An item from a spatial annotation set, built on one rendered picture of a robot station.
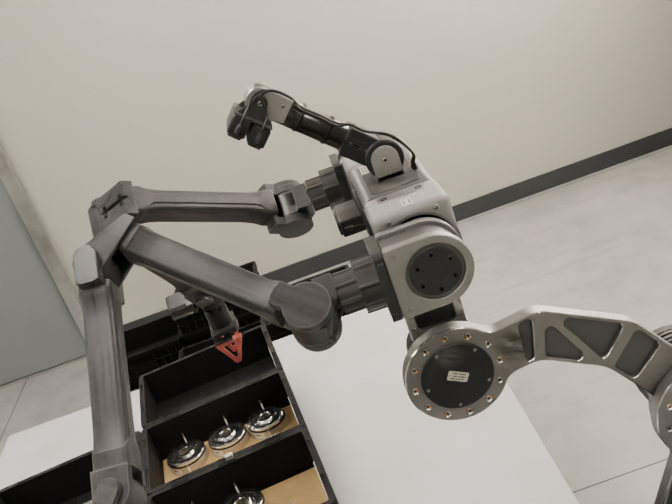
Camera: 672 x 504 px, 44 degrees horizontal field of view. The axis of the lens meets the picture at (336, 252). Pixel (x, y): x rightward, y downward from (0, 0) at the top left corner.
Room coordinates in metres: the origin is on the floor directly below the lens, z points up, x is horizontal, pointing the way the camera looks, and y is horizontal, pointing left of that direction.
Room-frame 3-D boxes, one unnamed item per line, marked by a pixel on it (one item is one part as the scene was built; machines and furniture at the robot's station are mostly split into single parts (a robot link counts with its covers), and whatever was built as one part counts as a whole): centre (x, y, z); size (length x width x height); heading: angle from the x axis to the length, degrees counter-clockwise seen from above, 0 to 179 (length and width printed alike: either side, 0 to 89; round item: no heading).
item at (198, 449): (1.85, 0.54, 0.86); 0.10 x 0.10 x 0.01
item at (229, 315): (1.88, 0.32, 1.17); 0.10 x 0.07 x 0.07; 6
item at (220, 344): (1.86, 0.32, 1.10); 0.07 x 0.07 x 0.09; 6
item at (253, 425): (1.87, 0.32, 0.86); 0.10 x 0.10 x 0.01
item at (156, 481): (1.79, 0.42, 0.87); 0.40 x 0.30 x 0.11; 97
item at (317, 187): (1.68, -0.03, 1.45); 0.09 x 0.08 x 0.12; 179
